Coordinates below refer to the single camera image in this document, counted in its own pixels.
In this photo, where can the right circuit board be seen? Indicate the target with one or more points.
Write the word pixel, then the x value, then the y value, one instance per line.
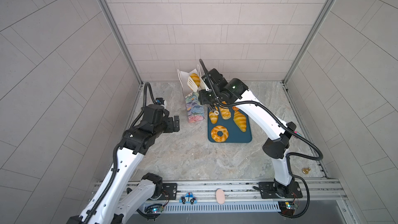
pixel 287 208

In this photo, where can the left yellow striped croissant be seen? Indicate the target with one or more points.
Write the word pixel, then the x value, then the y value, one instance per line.
pixel 213 116

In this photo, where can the gold chess piece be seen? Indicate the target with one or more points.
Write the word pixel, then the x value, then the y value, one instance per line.
pixel 306 170

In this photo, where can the left circuit board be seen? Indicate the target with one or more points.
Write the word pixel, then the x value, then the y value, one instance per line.
pixel 154 209

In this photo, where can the ring shaped donut bread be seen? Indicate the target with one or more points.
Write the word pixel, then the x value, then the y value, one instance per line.
pixel 219 134

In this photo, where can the circuit board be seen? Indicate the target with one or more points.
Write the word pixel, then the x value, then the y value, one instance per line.
pixel 287 208
pixel 154 209

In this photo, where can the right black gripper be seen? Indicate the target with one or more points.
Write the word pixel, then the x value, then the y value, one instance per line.
pixel 202 97

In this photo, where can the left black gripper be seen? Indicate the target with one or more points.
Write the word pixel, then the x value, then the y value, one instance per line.
pixel 169 127

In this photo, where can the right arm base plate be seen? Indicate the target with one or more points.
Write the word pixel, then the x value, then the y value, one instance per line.
pixel 273 190

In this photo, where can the teal rectangular tray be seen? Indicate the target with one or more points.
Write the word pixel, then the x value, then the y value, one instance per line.
pixel 235 134

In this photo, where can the pink oval eraser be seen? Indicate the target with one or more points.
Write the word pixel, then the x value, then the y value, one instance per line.
pixel 220 196

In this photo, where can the small bottom striped croissant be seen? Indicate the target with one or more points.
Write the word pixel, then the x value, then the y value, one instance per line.
pixel 195 78

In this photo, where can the metal tongs with white tips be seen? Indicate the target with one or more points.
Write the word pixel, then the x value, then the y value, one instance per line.
pixel 193 86

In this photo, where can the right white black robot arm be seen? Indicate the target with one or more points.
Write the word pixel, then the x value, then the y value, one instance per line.
pixel 223 94

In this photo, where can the floral paper gift bag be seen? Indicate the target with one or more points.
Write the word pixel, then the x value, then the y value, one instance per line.
pixel 195 110

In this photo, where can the aluminium rail frame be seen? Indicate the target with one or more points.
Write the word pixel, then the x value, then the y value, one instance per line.
pixel 243 196

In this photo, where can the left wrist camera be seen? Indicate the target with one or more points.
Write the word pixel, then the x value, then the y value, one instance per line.
pixel 161 101

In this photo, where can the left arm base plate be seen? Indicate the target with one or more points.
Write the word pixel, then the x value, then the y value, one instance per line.
pixel 169 192

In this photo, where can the right large striped croissant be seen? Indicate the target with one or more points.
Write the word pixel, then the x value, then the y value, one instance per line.
pixel 240 120

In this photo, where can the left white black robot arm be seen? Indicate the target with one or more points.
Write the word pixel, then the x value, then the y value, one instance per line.
pixel 108 206

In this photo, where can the middle braided bread roll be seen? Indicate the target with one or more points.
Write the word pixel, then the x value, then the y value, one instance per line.
pixel 225 113

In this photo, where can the blue toy car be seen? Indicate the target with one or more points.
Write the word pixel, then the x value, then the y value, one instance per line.
pixel 188 198

